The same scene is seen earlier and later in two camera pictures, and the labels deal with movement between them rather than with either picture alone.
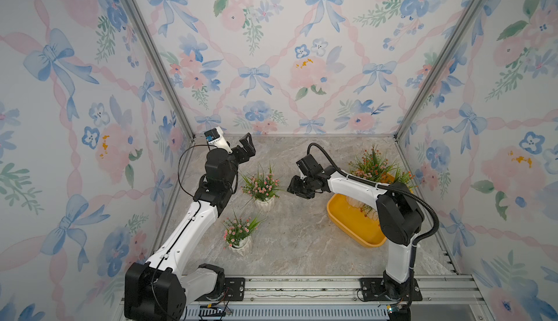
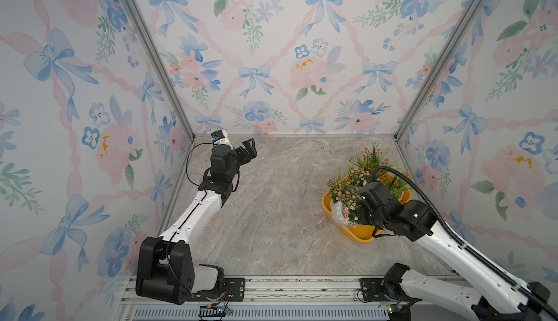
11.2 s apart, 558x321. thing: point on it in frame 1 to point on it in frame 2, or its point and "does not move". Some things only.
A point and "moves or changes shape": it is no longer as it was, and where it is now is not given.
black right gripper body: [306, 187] to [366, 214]
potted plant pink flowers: [263, 189] moves or changes shape
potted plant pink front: [237, 236] to [345, 200]
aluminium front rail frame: [335, 298] does not move
